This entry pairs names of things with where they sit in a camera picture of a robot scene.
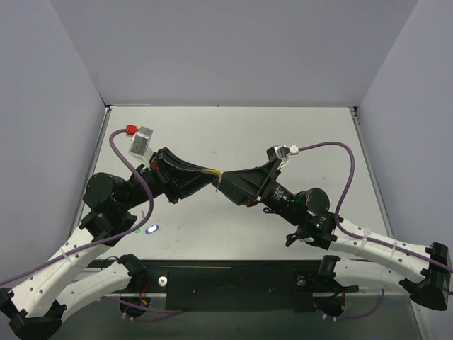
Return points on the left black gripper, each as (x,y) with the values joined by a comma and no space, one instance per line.
(164,174)

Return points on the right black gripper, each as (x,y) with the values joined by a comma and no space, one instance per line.
(268,183)

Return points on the yellow key tag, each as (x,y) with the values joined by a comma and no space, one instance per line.
(213,171)

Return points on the silver key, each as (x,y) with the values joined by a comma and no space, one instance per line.
(219,182)

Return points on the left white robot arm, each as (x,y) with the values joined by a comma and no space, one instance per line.
(37,307)

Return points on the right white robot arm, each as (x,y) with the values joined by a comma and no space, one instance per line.
(423,272)

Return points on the blue key tag left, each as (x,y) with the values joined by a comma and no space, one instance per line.
(152,229)

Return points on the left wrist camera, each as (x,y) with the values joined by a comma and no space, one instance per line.
(139,146)

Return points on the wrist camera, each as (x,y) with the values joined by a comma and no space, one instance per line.
(282,153)
(139,146)

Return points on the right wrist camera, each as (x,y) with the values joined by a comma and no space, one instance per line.
(282,153)

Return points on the aluminium frame rail left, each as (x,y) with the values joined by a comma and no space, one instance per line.
(70,152)

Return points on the aluminium frame rail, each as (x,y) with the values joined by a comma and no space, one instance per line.
(377,192)
(70,152)

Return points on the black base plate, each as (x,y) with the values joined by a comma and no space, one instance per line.
(238,286)

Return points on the aluminium frame rail right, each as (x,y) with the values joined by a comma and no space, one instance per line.
(377,192)

